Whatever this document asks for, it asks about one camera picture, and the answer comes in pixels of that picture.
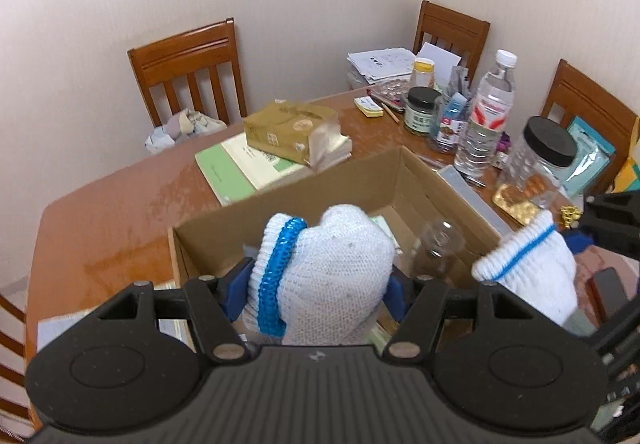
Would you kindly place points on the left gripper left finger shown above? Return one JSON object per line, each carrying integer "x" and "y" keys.
{"x": 214, "y": 305}

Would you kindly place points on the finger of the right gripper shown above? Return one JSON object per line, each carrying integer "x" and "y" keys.
{"x": 579, "y": 237}

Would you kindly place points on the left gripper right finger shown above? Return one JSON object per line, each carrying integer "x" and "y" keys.
{"x": 421, "y": 306}

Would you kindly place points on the jar with brown cookies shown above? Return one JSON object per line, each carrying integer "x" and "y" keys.
{"x": 435, "y": 252}

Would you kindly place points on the white blue striped sock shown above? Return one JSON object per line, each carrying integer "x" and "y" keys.
{"x": 318, "y": 285}

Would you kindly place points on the gold ornament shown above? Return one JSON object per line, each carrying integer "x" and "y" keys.
{"x": 570, "y": 216}

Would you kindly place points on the yellow green paper bag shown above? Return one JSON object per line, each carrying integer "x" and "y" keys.
{"x": 628, "y": 177}

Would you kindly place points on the teal plastic package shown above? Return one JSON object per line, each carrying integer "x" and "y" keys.
{"x": 593, "y": 155}

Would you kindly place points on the brown cardboard box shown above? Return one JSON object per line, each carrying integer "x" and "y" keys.
{"x": 395, "y": 184}

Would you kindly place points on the clear jar black lid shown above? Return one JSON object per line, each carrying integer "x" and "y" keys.
{"x": 538, "y": 160}

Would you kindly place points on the green white tissue pack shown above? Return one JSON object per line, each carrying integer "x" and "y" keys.
{"x": 381, "y": 222}

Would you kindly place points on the wooden chair right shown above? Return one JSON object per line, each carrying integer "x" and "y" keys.
{"x": 577, "y": 96}

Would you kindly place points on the wooden chair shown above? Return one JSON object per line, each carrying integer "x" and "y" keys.
{"x": 577, "y": 96}
{"x": 184, "y": 55}
{"x": 459, "y": 33}
{"x": 17, "y": 424}

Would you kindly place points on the green white book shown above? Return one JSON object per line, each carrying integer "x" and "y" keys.
{"x": 236, "y": 171}

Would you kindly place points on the clear water bottle red label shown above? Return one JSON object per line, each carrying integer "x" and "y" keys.
{"x": 489, "y": 112}

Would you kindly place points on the crumpled cloth on chair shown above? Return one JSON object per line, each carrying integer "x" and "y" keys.
{"x": 180, "y": 127}

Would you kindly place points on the yellow brown tissue box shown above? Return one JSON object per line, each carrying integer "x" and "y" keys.
{"x": 303, "y": 133}

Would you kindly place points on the small jar dark lid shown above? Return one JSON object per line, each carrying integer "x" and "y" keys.
{"x": 419, "y": 109}

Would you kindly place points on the yellow sticky note pad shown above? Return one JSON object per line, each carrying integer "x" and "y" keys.
{"x": 368, "y": 107}

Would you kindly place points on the yellow lid small bottle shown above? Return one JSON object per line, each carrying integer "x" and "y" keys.
{"x": 423, "y": 73}

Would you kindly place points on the wooden chair near left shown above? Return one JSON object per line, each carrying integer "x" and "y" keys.
{"x": 17, "y": 424}

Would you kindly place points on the wooden chair far middle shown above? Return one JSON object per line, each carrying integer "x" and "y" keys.
{"x": 459, "y": 33}

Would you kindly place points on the stack of white papers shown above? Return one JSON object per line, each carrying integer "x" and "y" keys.
{"x": 379, "y": 65}

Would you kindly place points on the wooden chair far left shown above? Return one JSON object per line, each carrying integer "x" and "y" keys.
{"x": 184, "y": 55}

